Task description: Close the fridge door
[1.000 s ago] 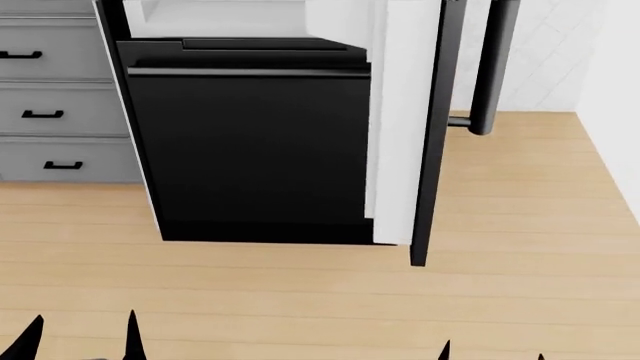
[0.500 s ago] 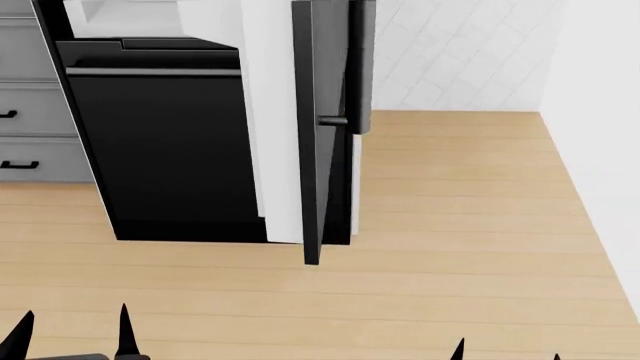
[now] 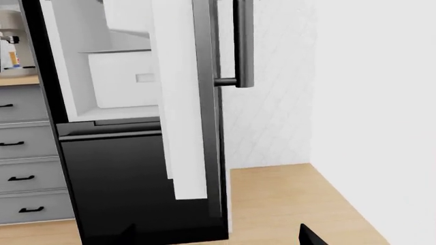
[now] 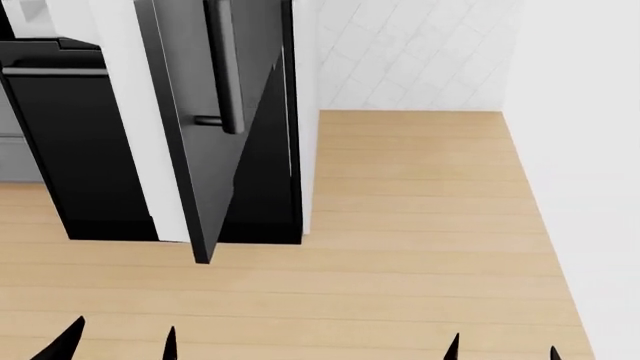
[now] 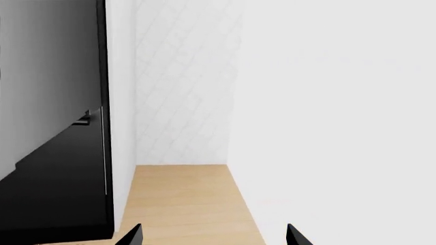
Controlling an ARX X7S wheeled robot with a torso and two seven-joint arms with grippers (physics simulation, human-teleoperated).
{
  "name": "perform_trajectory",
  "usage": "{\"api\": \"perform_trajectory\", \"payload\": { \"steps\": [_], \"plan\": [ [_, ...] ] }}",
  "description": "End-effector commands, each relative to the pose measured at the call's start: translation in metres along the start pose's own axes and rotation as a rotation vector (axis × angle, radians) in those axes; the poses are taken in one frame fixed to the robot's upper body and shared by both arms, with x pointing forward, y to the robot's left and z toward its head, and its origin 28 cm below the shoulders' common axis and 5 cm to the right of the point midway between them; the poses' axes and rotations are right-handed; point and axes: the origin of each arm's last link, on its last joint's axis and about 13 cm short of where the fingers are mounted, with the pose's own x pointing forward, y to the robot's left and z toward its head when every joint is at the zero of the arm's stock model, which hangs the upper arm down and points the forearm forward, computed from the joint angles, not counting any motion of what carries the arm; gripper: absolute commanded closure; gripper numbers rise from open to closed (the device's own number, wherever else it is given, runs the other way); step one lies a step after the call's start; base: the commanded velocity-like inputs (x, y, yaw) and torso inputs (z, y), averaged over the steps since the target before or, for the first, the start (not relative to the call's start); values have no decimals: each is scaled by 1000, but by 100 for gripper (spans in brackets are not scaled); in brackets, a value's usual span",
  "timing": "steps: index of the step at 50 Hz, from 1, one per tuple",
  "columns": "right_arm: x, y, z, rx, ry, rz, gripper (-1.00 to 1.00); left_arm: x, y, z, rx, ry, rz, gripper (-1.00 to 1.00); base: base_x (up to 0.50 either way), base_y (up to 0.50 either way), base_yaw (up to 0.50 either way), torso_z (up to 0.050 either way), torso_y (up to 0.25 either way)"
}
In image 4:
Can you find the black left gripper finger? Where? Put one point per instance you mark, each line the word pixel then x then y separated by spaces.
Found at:
pixel 170 347
pixel 64 343

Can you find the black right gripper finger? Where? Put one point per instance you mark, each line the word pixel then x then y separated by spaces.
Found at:
pixel 454 350
pixel 556 354

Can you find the black fridge door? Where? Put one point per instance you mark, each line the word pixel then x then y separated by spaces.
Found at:
pixel 200 161

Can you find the black fridge body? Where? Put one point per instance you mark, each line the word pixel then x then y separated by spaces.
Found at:
pixel 270 180

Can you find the grey base cabinet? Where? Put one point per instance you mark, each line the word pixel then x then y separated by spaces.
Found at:
pixel 12 157

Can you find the black oven range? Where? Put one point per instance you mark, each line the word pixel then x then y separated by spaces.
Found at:
pixel 80 150

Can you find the white side panel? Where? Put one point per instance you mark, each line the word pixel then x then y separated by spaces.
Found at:
pixel 130 112

